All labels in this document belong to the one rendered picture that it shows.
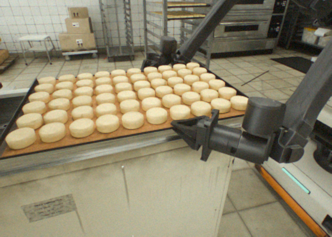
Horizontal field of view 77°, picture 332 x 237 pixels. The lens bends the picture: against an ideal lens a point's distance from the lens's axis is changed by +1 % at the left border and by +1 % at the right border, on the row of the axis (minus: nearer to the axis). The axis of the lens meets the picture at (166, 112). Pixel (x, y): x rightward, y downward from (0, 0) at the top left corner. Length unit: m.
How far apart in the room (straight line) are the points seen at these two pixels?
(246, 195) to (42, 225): 1.22
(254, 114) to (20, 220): 0.58
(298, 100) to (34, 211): 0.64
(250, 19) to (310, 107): 4.02
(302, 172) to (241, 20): 3.33
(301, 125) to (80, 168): 0.48
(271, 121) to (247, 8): 4.01
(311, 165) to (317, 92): 1.06
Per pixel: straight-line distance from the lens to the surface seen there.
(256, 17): 4.53
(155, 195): 0.66
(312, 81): 0.51
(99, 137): 0.47
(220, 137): 0.43
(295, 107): 0.49
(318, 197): 1.39
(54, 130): 0.49
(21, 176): 0.56
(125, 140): 0.51
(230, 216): 1.45
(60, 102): 0.61
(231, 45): 4.39
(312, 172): 1.49
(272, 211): 1.56
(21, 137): 0.50
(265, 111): 0.40
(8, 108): 0.82
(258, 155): 0.43
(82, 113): 0.53
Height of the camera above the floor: 1.17
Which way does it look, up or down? 31 degrees down
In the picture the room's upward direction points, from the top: straight up
